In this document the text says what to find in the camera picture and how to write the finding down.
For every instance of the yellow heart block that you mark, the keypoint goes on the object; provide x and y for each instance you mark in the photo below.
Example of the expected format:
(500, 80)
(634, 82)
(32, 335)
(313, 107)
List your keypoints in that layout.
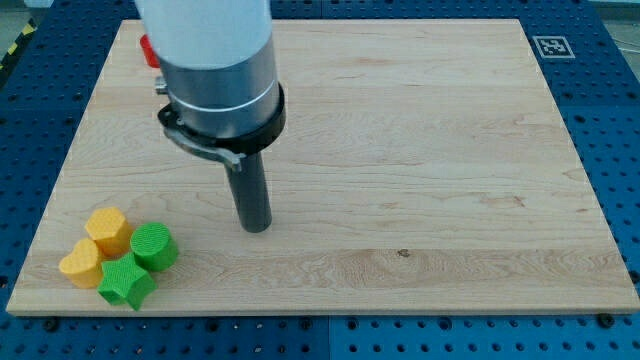
(83, 265)

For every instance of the yellow hexagon block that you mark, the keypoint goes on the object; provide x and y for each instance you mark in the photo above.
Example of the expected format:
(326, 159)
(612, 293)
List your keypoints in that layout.
(111, 231)

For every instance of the light wooden board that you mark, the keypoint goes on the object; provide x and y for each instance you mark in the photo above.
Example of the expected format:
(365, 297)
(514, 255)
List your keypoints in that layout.
(424, 169)

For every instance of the red block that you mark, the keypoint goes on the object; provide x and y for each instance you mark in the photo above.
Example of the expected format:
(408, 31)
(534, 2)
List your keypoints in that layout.
(148, 52)

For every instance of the black yellow hazard tape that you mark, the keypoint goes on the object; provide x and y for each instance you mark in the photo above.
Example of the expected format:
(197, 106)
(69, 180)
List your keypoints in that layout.
(18, 47)

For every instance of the green cylinder block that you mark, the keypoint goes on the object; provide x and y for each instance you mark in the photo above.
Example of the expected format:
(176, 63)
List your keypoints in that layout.
(154, 247)

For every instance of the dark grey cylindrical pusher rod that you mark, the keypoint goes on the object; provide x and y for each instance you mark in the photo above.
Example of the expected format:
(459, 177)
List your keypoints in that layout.
(250, 193)

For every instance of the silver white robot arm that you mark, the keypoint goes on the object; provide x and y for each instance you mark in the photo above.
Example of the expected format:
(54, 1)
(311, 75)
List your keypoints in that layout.
(218, 61)

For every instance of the green star block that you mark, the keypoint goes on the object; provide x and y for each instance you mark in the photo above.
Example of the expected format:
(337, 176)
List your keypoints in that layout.
(125, 282)

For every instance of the white fiducial marker tag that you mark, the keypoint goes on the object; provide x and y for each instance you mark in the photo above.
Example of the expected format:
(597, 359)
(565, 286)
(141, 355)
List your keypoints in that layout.
(553, 47)

